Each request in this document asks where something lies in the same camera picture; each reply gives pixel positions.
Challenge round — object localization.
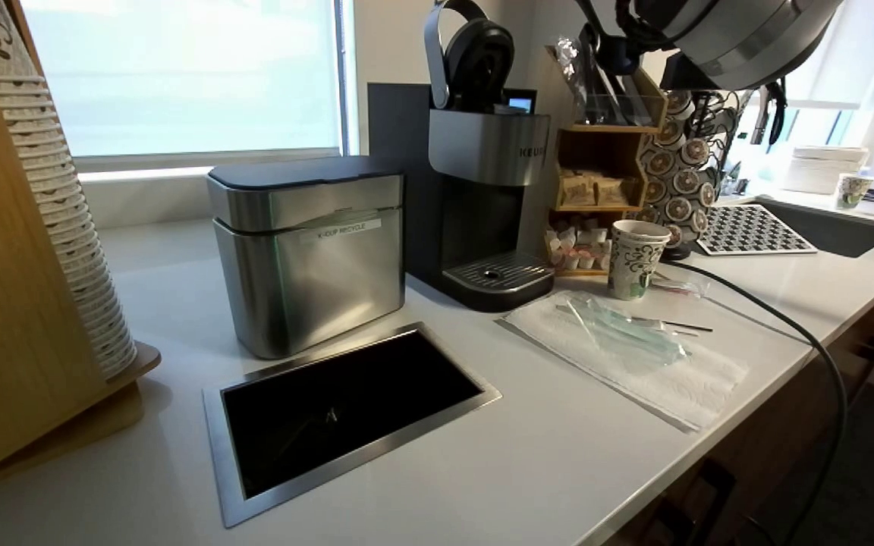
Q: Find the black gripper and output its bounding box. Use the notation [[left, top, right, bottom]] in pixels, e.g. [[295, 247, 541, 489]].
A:
[[575, 0, 674, 74]]

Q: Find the black ladle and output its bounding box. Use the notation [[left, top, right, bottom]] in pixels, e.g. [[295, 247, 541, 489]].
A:
[[585, 55, 662, 130]]

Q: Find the wooden condiment stand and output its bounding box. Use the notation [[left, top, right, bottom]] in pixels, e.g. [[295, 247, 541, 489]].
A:
[[542, 93, 666, 285]]

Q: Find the sugar packets pile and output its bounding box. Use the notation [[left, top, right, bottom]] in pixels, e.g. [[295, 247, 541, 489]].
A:
[[556, 168, 632, 212]]

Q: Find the black pod coffee machine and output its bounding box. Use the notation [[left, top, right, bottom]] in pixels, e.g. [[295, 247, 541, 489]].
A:
[[367, 0, 559, 314]]

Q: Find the creamer cups pile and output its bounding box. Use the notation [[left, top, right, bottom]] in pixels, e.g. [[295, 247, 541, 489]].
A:
[[545, 222, 613, 276]]

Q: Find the printed paper cup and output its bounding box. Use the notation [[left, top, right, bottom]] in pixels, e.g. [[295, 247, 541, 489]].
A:
[[605, 215, 677, 303]]

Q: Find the black white patterned mat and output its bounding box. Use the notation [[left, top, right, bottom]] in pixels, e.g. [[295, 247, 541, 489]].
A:
[[696, 202, 818, 257]]

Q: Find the bright window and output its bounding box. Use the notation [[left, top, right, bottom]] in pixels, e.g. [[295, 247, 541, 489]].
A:
[[19, 0, 352, 165], [758, 0, 874, 156]]

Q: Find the small paper cup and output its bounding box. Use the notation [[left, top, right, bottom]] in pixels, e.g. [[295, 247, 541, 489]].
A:
[[835, 168, 874, 212]]

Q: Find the dark counter sink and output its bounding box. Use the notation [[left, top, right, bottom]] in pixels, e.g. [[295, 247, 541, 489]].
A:
[[748, 190, 874, 262]]

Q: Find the thin dark stir stick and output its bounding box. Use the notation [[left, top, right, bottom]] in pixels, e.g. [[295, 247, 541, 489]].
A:
[[643, 314, 717, 338]]

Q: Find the clear plastic bag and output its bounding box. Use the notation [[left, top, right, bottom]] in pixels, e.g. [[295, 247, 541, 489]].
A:
[[494, 290, 755, 437]]

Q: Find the stainless steel bin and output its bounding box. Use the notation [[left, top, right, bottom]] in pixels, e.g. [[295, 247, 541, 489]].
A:
[[202, 156, 407, 364]]

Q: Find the black wire pod carousel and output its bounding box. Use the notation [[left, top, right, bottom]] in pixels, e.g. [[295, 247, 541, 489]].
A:
[[638, 87, 738, 251]]

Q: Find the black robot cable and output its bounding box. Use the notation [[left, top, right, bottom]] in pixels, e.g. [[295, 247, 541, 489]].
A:
[[691, 76, 795, 193]]

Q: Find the long dark power cable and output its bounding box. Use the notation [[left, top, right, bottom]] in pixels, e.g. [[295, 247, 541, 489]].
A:
[[669, 257, 853, 546]]

